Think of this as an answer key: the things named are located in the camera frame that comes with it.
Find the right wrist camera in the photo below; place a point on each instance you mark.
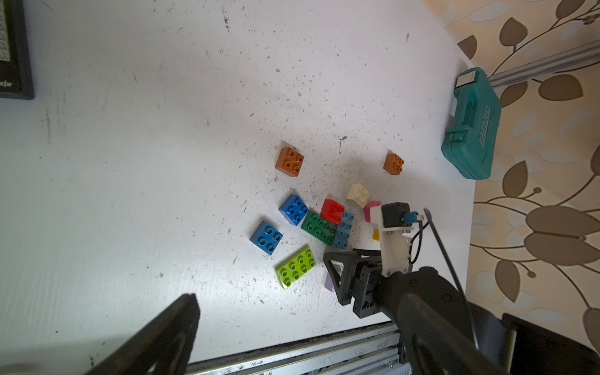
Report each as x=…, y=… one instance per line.
x=395, y=236

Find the light blue lego brick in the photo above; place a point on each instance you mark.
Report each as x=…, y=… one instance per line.
x=344, y=230

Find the red lego brick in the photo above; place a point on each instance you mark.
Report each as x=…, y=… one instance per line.
x=332, y=211

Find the black bit holder card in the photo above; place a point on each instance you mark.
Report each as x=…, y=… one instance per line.
x=16, y=75

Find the pink lego brick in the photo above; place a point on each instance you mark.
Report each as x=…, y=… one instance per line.
x=367, y=209

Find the dark green lego brick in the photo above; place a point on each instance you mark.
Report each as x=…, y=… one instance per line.
x=319, y=228

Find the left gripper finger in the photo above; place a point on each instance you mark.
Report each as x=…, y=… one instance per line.
x=163, y=346

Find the blue lego brick upper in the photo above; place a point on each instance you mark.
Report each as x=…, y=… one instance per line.
x=294, y=210

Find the blue lego brick left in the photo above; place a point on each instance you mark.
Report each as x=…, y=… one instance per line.
x=266, y=237

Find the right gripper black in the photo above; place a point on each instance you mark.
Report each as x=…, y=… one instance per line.
x=356, y=275

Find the purple lego brick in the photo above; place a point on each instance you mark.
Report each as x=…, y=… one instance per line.
x=329, y=284

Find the cream lego brick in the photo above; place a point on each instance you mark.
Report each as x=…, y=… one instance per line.
x=358, y=194

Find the lime green lego brick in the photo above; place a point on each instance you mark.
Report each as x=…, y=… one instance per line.
x=295, y=267

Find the green tool case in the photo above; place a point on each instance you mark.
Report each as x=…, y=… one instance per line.
x=469, y=143

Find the orange lego brick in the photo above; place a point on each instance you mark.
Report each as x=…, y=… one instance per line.
x=393, y=164
x=290, y=162

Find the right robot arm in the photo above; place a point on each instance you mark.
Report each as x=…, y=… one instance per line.
x=441, y=332

